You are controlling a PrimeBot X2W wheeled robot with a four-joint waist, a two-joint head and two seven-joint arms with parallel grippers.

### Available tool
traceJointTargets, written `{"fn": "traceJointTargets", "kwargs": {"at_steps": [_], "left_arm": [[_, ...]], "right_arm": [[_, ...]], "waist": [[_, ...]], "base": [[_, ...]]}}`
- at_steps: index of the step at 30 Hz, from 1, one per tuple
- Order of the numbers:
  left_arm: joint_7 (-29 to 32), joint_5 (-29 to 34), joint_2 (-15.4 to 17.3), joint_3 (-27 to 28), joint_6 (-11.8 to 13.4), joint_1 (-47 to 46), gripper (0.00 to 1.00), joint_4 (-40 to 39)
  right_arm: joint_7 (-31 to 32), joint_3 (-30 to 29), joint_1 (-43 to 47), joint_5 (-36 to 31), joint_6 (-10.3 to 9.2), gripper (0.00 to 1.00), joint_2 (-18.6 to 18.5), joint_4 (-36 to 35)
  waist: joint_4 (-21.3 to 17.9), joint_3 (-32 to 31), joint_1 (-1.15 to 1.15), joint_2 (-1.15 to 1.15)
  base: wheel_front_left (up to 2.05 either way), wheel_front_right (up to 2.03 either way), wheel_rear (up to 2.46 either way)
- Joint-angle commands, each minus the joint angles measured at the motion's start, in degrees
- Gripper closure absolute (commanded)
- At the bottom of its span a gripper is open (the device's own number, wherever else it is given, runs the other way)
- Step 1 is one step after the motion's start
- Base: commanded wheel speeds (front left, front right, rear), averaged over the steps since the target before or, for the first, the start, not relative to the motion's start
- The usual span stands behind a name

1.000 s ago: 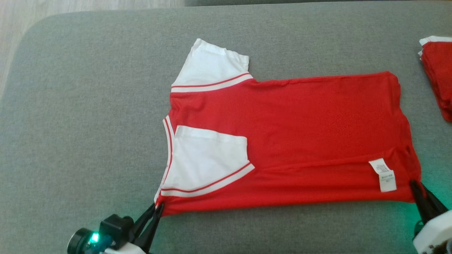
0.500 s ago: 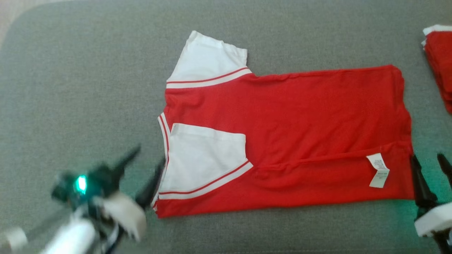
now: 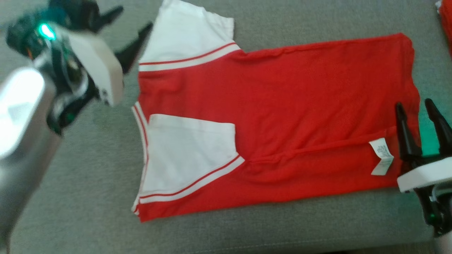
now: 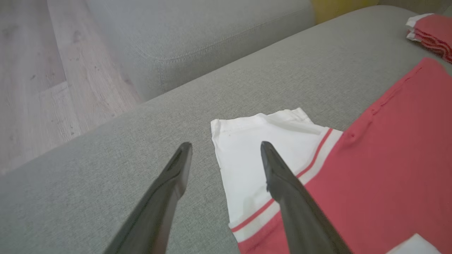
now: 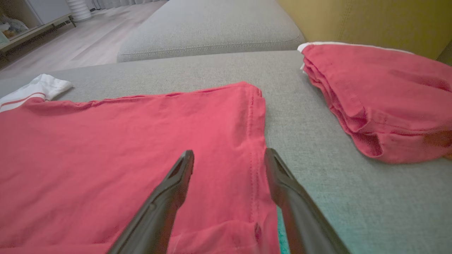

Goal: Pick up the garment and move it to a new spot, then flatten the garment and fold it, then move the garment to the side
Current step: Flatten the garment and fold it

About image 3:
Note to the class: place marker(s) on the white and grey left robot arm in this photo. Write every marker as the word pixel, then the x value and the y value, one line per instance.
pixel 21 141

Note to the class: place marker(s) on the grey fabric sofa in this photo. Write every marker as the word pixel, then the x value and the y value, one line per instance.
pixel 88 176

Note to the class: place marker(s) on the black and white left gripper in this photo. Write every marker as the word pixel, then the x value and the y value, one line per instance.
pixel 95 67

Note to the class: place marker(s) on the red and white t-shirt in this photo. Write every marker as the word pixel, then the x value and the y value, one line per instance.
pixel 282 116

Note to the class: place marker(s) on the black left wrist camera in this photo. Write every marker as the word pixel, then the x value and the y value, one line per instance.
pixel 31 31

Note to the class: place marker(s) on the white and grey right robot arm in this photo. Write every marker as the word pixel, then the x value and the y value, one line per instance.
pixel 445 245

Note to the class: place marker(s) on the red garment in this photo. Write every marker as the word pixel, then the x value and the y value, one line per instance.
pixel 445 24

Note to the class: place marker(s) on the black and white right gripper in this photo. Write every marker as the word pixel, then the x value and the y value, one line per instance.
pixel 427 176

